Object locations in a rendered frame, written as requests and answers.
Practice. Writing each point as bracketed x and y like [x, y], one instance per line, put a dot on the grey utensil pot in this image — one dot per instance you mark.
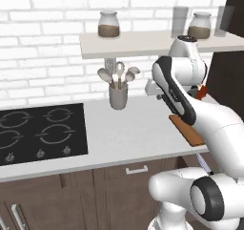
[118, 97]

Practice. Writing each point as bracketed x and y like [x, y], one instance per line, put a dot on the dark tall cabinet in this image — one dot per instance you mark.
[228, 78]

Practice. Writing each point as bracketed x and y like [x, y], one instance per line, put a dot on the brown cupboard door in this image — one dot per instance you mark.
[44, 202]

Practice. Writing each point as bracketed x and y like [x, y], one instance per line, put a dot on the pale wall shelf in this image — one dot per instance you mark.
[143, 44]

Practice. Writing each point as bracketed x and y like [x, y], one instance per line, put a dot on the tall clear glass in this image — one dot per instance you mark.
[180, 20]
[225, 19]

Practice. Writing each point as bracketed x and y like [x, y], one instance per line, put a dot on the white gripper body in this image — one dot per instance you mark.
[153, 87]

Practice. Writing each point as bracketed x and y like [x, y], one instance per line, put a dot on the brown wooden cutting board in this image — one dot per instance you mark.
[187, 133]

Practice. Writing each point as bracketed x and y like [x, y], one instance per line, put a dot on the black hob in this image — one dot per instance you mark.
[41, 132]

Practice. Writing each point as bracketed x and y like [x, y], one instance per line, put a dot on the glass jar with brown filling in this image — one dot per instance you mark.
[199, 27]
[108, 25]

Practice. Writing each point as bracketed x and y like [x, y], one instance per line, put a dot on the pale slotted spatula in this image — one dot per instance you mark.
[119, 71]

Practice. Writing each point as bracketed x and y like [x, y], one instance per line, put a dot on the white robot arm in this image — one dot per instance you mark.
[219, 129]

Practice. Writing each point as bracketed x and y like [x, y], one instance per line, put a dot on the grey grater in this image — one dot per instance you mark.
[110, 65]

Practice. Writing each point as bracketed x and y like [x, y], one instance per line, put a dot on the brown drawer front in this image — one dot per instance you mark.
[133, 189]

